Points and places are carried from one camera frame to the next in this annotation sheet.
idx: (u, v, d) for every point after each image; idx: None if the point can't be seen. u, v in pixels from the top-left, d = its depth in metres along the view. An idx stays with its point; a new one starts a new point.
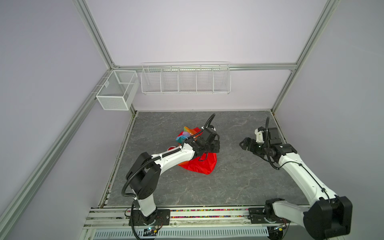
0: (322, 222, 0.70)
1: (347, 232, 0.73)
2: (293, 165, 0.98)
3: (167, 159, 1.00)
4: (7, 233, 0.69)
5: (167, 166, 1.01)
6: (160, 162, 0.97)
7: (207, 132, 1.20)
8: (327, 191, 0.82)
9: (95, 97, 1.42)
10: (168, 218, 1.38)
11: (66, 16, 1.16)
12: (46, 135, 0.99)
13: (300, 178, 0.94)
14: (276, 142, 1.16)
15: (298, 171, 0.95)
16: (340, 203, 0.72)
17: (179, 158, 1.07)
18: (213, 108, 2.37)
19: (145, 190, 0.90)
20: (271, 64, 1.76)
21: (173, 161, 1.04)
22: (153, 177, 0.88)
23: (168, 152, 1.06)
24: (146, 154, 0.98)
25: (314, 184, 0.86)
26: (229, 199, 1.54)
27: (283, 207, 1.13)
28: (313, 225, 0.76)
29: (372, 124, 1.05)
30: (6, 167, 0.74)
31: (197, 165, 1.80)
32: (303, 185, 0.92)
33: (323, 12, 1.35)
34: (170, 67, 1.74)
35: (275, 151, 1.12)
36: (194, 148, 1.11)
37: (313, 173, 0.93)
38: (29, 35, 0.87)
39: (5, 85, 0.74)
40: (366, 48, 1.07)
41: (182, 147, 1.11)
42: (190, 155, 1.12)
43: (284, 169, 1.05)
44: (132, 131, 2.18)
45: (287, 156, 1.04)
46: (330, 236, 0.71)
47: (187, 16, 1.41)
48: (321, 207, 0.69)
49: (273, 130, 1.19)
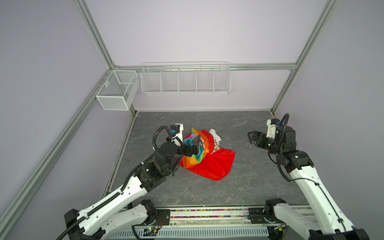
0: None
1: None
2: (308, 183, 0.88)
3: (96, 216, 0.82)
4: (7, 233, 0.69)
5: (102, 219, 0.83)
6: (86, 223, 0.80)
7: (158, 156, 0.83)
8: (344, 222, 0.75)
9: (95, 97, 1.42)
10: (168, 218, 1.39)
11: (66, 17, 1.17)
12: (46, 135, 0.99)
13: (315, 200, 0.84)
14: (291, 148, 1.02)
15: (314, 191, 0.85)
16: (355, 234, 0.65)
17: (122, 203, 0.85)
18: (213, 108, 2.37)
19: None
20: (270, 64, 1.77)
21: (110, 211, 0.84)
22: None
23: (103, 201, 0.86)
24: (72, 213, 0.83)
25: (331, 212, 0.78)
26: (229, 199, 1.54)
27: (284, 212, 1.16)
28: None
29: (371, 124, 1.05)
30: (6, 167, 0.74)
31: (205, 169, 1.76)
32: (315, 208, 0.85)
33: (323, 12, 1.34)
34: (170, 67, 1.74)
35: (288, 160, 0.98)
36: (144, 186, 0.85)
37: (330, 195, 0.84)
38: (29, 36, 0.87)
39: (6, 85, 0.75)
40: (366, 48, 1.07)
41: (123, 189, 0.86)
42: (143, 191, 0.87)
43: (296, 183, 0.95)
44: (132, 131, 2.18)
45: (303, 172, 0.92)
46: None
47: (187, 16, 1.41)
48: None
49: (291, 134, 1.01)
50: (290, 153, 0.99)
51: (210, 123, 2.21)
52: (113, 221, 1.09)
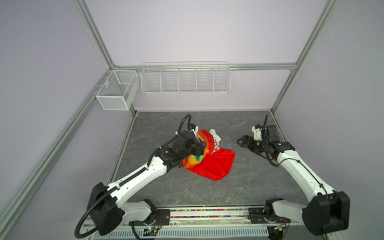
0: (321, 217, 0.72)
1: (345, 227, 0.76)
2: (292, 161, 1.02)
3: (126, 187, 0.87)
4: (7, 233, 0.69)
5: (128, 193, 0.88)
6: (118, 193, 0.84)
7: (181, 138, 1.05)
8: (325, 186, 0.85)
9: (95, 97, 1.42)
10: (168, 218, 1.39)
11: (66, 17, 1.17)
12: (46, 135, 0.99)
13: (299, 174, 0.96)
14: (274, 140, 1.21)
15: (296, 167, 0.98)
16: (338, 198, 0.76)
17: (147, 179, 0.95)
18: (213, 108, 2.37)
19: (105, 227, 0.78)
20: (270, 64, 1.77)
21: (138, 185, 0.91)
22: (109, 213, 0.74)
23: (129, 176, 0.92)
24: (101, 185, 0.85)
25: (312, 180, 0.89)
26: (229, 199, 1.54)
27: (282, 206, 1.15)
28: (313, 221, 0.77)
29: (371, 124, 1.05)
30: (6, 166, 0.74)
31: (205, 169, 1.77)
32: (301, 182, 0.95)
33: (323, 12, 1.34)
34: (170, 67, 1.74)
35: (273, 148, 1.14)
36: (166, 162, 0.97)
37: (311, 169, 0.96)
38: (29, 36, 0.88)
39: (5, 84, 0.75)
40: (365, 48, 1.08)
41: (149, 165, 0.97)
42: (162, 170, 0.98)
43: (282, 166, 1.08)
44: (132, 131, 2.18)
45: (285, 153, 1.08)
46: (328, 231, 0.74)
47: (187, 16, 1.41)
48: (319, 203, 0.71)
49: (272, 128, 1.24)
50: (275, 143, 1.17)
51: (210, 123, 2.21)
52: (125, 207, 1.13)
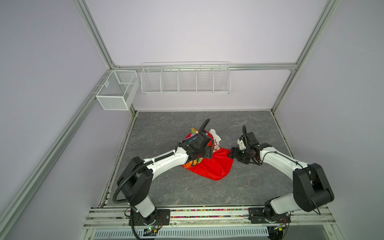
0: (306, 188, 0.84)
1: (331, 197, 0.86)
2: (269, 153, 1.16)
3: (159, 164, 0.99)
4: (7, 233, 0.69)
5: (159, 171, 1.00)
6: (153, 166, 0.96)
7: (201, 136, 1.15)
8: (300, 163, 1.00)
9: (95, 97, 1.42)
10: (168, 218, 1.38)
11: (66, 16, 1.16)
12: (46, 135, 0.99)
13: (278, 160, 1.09)
14: (255, 143, 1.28)
15: (275, 156, 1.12)
16: (314, 171, 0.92)
17: (173, 164, 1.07)
18: (213, 108, 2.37)
19: (136, 198, 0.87)
20: (270, 64, 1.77)
21: (166, 166, 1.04)
22: (145, 182, 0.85)
23: (161, 156, 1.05)
24: (138, 160, 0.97)
25: (289, 161, 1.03)
26: (229, 199, 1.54)
27: (279, 200, 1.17)
28: (302, 197, 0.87)
29: (371, 124, 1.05)
30: (5, 167, 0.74)
31: (205, 169, 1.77)
32: (281, 166, 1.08)
33: (323, 12, 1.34)
34: (170, 67, 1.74)
35: (255, 150, 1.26)
36: (188, 152, 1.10)
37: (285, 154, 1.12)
38: (29, 36, 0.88)
39: (4, 84, 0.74)
40: (365, 48, 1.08)
41: (176, 151, 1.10)
42: (184, 159, 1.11)
43: (265, 161, 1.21)
44: (132, 131, 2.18)
45: (264, 150, 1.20)
46: (318, 203, 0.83)
47: (188, 16, 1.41)
48: (298, 174, 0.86)
49: (250, 133, 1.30)
50: (255, 145, 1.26)
51: (210, 123, 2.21)
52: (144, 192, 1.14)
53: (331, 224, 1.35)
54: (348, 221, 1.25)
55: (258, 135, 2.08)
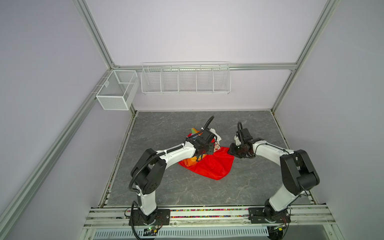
0: (292, 171, 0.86)
1: (317, 180, 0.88)
2: (260, 144, 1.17)
3: (171, 155, 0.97)
4: (8, 233, 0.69)
5: (170, 161, 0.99)
6: (166, 157, 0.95)
7: (206, 132, 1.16)
8: (287, 150, 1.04)
9: (95, 97, 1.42)
10: (168, 218, 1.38)
11: (66, 16, 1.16)
12: (46, 135, 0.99)
13: (267, 150, 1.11)
14: (248, 138, 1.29)
15: (265, 146, 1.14)
16: (300, 155, 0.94)
17: (182, 155, 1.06)
18: (213, 108, 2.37)
19: (150, 187, 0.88)
20: (270, 64, 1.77)
21: (177, 157, 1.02)
22: (160, 171, 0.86)
23: (172, 148, 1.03)
24: (151, 151, 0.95)
25: (278, 149, 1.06)
26: (229, 199, 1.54)
27: (276, 196, 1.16)
28: (290, 181, 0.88)
29: (371, 124, 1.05)
30: (6, 167, 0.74)
31: (206, 169, 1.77)
32: (270, 155, 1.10)
33: (323, 12, 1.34)
34: (170, 67, 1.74)
35: (249, 145, 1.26)
36: (195, 146, 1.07)
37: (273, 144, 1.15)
38: (29, 36, 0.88)
39: (4, 85, 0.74)
40: (365, 48, 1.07)
41: (184, 145, 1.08)
42: (191, 153, 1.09)
43: (257, 153, 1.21)
44: (132, 131, 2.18)
45: (256, 143, 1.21)
46: (304, 185, 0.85)
47: (188, 16, 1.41)
48: (284, 158, 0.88)
49: (245, 129, 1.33)
50: (248, 139, 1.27)
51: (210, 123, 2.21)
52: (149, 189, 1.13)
53: (331, 224, 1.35)
54: (348, 221, 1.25)
55: (258, 135, 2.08)
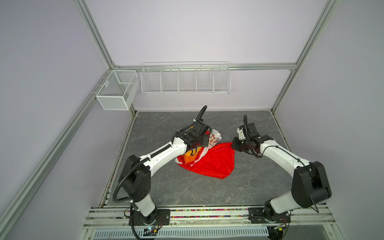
0: (305, 187, 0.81)
1: (327, 193, 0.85)
2: (271, 148, 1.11)
3: (156, 159, 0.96)
4: (7, 233, 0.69)
5: (158, 165, 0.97)
6: (150, 163, 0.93)
7: (199, 124, 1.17)
8: (301, 160, 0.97)
9: (95, 97, 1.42)
10: (168, 218, 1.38)
11: (65, 16, 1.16)
12: (46, 135, 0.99)
13: (279, 156, 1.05)
14: (255, 135, 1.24)
15: (276, 151, 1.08)
16: (315, 168, 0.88)
17: (171, 154, 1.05)
18: (213, 108, 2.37)
19: (138, 194, 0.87)
20: (270, 64, 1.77)
21: (164, 158, 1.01)
22: (144, 179, 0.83)
23: (157, 150, 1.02)
24: (134, 158, 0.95)
25: (291, 158, 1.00)
26: (229, 199, 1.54)
27: (279, 199, 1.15)
28: (300, 194, 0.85)
29: (371, 124, 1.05)
30: (6, 168, 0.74)
31: (211, 168, 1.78)
32: (282, 162, 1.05)
33: (323, 12, 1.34)
34: (170, 67, 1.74)
35: (255, 142, 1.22)
36: (185, 142, 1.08)
37: (287, 150, 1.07)
38: (29, 36, 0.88)
39: (5, 85, 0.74)
40: (366, 48, 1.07)
41: (173, 143, 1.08)
42: (182, 149, 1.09)
43: (266, 155, 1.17)
44: (132, 131, 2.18)
45: (265, 143, 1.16)
46: (315, 200, 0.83)
47: (187, 16, 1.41)
48: (300, 173, 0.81)
49: (251, 125, 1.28)
50: (255, 137, 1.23)
51: (210, 123, 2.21)
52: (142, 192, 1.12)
53: (331, 224, 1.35)
54: (348, 221, 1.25)
55: None
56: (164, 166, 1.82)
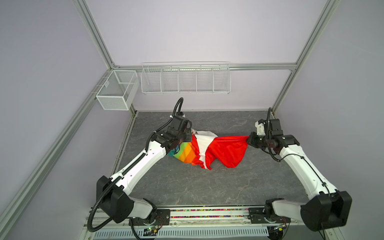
0: (321, 215, 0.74)
1: (342, 223, 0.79)
2: (295, 157, 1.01)
3: (130, 175, 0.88)
4: (7, 233, 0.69)
5: (135, 178, 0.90)
6: (123, 181, 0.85)
7: (177, 121, 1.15)
8: (327, 185, 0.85)
9: (95, 97, 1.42)
10: (168, 218, 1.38)
11: (65, 17, 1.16)
12: (46, 135, 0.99)
13: (301, 171, 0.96)
14: (278, 133, 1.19)
15: (300, 164, 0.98)
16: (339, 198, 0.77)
17: (148, 163, 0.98)
18: (212, 108, 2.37)
19: (120, 215, 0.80)
20: (270, 64, 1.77)
21: (141, 169, 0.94)
22: (119, 202, 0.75)
23: (130, 164, 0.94)
24: (105, 178, 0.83)
25: (315, 178, 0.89)
26: (229, 199, 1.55)
27: (282, 204, 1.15)
28: (311, 216, 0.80)
29: (371, 124, 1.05)
30: (6, 168, 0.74)
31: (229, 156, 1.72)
32: (302, 178, 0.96)
33: (323, 12, 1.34)
34: (170, 67, 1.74)
35: (277, 142, 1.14)
36: (164, 144, 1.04)
37: (314, 166, 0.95)
38: (29, 36, 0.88)
39: (5, 85, 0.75)
40: (366, 48, 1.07)
41: (147, 151, 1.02)
42: (162, 152, 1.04)
43: (285, 160, 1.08)
44: (132, 131, 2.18)
45: (289, 149, 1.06)
46: (326, 227, 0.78)
47: (187, 16, 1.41)
48: (321, 202, 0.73)
49: (276, 121, 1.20)
50: (278, 136, 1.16)
51: (210, 123, 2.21)
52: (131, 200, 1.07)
53: None
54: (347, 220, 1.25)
55: None
56: (164, 166, 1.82)
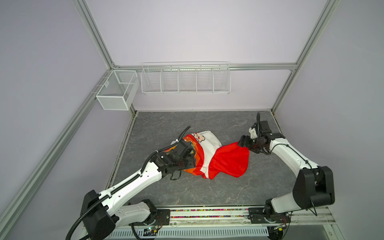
0: (306, 188, 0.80)
1: (332, 200, 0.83)
2: (281, 146, 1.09)
3: (118, 195, 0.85)
4: (7, 233, 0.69)
5: (122, 199, 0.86)
6: (109, 201, 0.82)
7: (181, 145, 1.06)
8: (310, 162, 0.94)
9: (95, 97, 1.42)
10: (168, 218, 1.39)
11: (65, 16, 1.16)
12: (45, 135, 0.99)
13: (287, 156, 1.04)
14: (266, 132, 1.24)
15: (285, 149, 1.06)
16: (322, 173, 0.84)
17: (140, 185, 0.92)
18: (213, 108, 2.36)
19: (97, 236, 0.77)
20: (270, 64, 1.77)
21: (130, 191, 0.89)
22: (99, 224, 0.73)
23: (122, 183, 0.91)
24: (93, 193, 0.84)
25: (299, 158, 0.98)
26: (229, 199, 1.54)
27: (279, 199, 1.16)
28: (301, 197, 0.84)
29: (372, 124, 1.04)
30: (6, 167, 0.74)
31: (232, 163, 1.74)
32: (289, 162, 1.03)
33: (323, 11, 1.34)
34: (170, 67, 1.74)
35: (266, 138, 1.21)
36: (160, 168, 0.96)
37: (298, 150, 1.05)
38: (29, 36, 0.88)
39: (5, 84, 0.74)
40: (366, 48, 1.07)
41: (142, 173, 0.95)
42: (157, 176, 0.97)
43: (274, 152, 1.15)
44: (132, 131, 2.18)
45: (276, 140, 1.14)
46: (317, 204, 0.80)
47: (188, 16, 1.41)
48: (304, 174, 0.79)
49: (264, 121, 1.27)
50: (266, 133, 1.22)
51: (210, 123, 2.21)
52: (122, 211, 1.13)
53: (331, 224, 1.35)
54: (347, 220, 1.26)
55: None
56: None
